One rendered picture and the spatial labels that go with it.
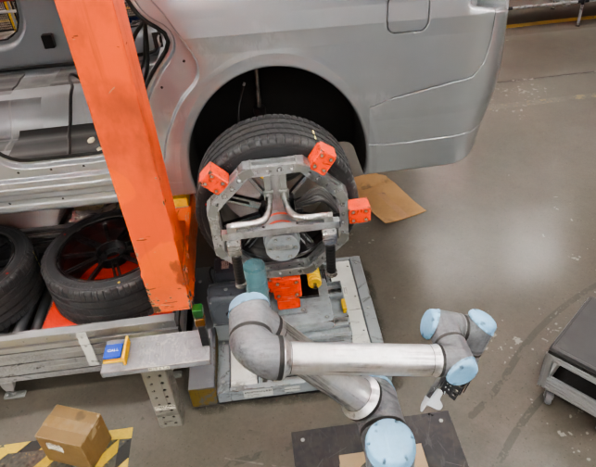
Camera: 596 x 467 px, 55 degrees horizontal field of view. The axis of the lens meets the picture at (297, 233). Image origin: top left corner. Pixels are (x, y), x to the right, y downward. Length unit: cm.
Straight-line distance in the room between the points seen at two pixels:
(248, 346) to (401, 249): 207
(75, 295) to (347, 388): 140
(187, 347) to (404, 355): 108
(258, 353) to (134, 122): 88
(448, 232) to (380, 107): 127
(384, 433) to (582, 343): 108
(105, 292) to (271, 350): 134
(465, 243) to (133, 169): 214
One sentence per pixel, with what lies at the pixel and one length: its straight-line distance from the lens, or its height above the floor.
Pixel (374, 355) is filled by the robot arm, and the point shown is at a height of 100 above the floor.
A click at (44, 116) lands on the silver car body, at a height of 87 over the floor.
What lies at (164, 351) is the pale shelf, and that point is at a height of 45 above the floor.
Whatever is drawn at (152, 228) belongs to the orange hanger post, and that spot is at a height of 95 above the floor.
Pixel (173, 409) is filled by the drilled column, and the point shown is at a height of 12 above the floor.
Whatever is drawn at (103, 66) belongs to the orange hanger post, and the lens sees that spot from 190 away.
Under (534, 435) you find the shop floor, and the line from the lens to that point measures 271.
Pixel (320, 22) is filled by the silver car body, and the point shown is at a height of 147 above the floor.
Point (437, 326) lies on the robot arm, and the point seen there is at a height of 95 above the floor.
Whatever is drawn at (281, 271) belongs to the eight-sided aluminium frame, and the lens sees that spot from 239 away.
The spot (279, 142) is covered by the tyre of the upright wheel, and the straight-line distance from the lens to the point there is 214.
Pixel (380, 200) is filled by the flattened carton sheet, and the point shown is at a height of 1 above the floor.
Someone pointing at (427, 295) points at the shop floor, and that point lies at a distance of 317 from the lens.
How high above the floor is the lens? 219
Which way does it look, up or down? 38 degrees down
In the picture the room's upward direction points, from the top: 5 degrees counter-clockwise
